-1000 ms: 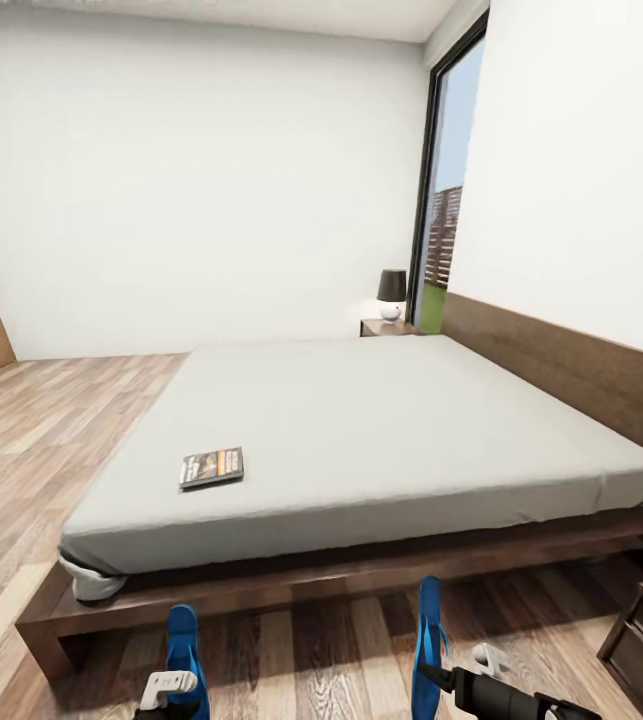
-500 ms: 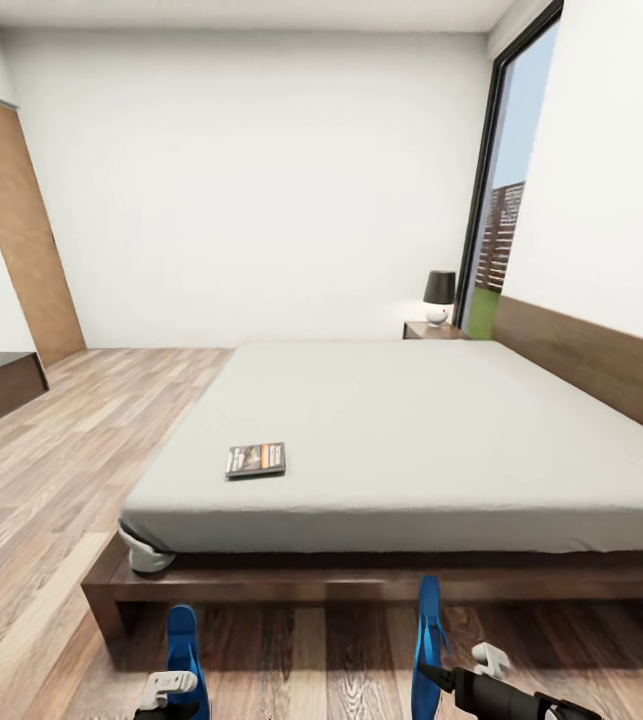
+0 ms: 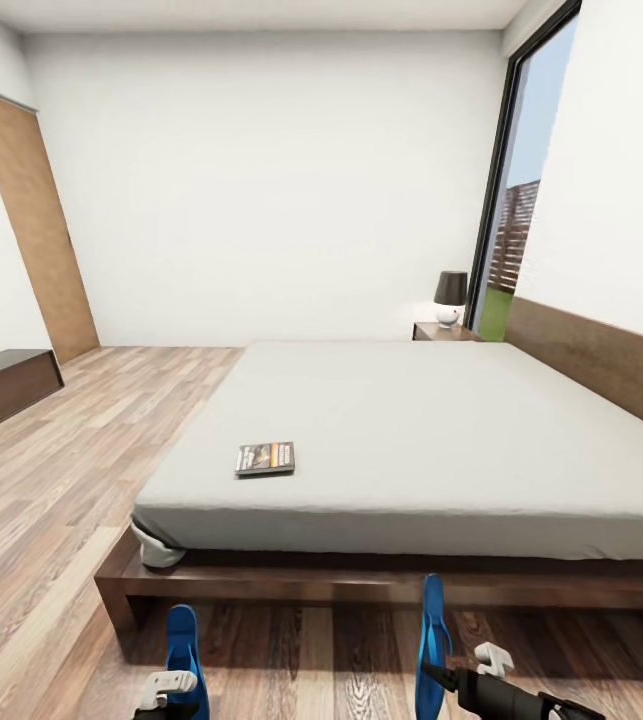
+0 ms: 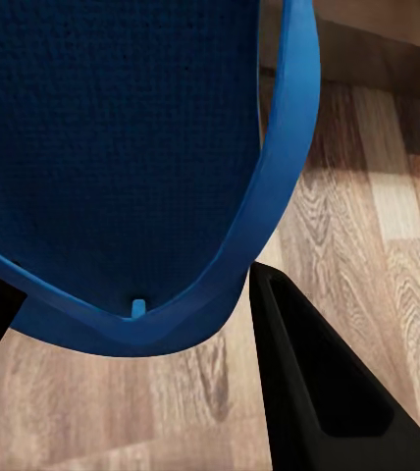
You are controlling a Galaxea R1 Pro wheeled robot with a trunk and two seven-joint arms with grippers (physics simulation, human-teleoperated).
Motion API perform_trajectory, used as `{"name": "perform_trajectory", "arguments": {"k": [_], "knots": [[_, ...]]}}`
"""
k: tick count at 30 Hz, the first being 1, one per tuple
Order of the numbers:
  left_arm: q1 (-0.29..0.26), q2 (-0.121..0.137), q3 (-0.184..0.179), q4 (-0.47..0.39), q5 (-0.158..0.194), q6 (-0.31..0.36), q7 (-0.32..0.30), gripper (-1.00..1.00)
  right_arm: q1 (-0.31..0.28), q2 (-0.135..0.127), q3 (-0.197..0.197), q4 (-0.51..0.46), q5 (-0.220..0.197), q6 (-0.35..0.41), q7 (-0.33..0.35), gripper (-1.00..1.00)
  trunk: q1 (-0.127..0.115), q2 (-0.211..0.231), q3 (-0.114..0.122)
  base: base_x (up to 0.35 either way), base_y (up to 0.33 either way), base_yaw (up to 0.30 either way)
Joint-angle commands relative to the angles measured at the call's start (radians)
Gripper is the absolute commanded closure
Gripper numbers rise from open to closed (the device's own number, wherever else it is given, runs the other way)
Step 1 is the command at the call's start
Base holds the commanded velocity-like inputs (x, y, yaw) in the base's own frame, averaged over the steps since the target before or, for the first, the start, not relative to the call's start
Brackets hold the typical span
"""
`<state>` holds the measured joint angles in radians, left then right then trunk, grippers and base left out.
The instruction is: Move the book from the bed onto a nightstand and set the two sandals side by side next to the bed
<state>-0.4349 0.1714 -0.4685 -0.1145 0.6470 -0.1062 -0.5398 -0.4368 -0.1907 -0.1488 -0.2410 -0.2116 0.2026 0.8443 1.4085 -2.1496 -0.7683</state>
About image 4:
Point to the sandal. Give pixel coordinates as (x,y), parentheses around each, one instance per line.
(134,194)

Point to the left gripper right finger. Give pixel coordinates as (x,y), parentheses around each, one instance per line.
(325,410)

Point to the bed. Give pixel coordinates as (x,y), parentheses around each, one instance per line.
(368,43)

